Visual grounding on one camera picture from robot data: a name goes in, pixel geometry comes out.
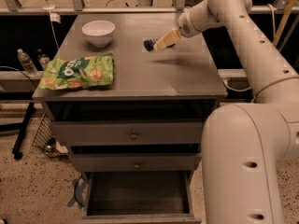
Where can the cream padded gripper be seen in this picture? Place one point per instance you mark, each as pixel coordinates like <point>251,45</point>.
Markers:
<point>186,25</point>

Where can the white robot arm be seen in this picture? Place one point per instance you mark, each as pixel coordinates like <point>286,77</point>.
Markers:
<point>242,143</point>

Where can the grey drawer cabinet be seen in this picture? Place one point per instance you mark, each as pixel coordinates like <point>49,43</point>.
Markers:
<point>180,84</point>

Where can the grey top drawer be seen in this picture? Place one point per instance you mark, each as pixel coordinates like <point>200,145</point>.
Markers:
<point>96,133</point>

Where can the grey middle drawer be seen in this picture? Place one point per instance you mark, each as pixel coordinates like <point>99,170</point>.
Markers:
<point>126,162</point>

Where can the grey open bottom drawer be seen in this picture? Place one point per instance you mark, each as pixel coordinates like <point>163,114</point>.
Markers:
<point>157,197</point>

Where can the white ceramic bowl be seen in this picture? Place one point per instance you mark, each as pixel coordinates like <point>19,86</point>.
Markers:
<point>98,33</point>

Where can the green snack chip bag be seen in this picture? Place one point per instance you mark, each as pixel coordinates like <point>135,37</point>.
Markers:
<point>80,73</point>

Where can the clear plastic water bottle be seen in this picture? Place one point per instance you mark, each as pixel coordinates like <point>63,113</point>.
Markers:
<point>27,63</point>

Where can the black pole on floor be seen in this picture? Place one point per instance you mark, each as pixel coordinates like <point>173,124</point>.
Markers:
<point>16,151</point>

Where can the grey metal rail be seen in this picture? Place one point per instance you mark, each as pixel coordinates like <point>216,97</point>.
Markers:
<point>24,11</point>

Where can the yellow wooden ladder frame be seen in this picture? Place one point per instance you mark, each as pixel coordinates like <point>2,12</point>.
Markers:
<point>283,22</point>

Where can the black wire basket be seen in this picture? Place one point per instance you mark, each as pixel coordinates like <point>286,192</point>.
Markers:
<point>46,142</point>

